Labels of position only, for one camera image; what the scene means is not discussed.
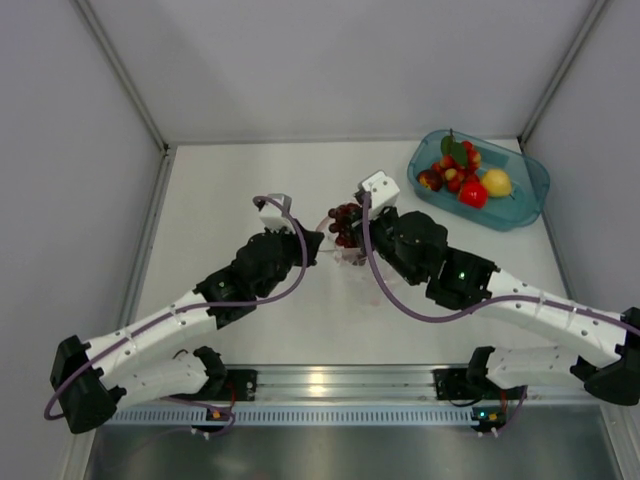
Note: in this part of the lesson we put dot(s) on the yellow fake banana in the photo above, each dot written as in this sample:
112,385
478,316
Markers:
497,183

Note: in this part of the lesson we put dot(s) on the clear zip top bag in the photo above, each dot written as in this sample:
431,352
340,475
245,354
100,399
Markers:
360,281

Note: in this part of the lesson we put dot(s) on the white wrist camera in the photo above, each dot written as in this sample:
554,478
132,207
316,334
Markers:
274,211
382,189

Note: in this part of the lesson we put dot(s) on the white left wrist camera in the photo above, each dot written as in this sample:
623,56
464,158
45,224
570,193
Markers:
274,211

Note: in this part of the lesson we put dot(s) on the red fake apple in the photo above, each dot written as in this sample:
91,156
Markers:
473,194

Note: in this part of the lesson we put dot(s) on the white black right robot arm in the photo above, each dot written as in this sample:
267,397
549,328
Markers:
589,348

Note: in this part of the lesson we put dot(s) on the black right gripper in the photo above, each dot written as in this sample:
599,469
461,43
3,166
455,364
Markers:
384,214

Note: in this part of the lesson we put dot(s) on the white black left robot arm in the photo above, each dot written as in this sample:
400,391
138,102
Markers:
219,300

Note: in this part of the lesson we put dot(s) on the red yellow fake cherry bunch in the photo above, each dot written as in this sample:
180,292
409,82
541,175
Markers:
459,162

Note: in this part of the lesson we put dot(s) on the aluminium mounting rail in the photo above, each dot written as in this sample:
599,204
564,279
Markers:
350,382

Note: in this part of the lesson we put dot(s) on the teal transparent plastic bin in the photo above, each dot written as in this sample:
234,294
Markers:
530,180

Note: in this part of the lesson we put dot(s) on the fake purple grape bunch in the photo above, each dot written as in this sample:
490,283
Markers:
341,223

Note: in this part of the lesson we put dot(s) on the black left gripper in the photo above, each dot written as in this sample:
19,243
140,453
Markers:
311,243

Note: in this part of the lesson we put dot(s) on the light blue cable duct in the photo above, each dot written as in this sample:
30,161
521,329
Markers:
254,415

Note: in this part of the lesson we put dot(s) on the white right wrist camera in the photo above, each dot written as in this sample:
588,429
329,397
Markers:
382,189

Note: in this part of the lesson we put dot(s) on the dark red fake peach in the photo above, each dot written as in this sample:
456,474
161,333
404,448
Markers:
430,179

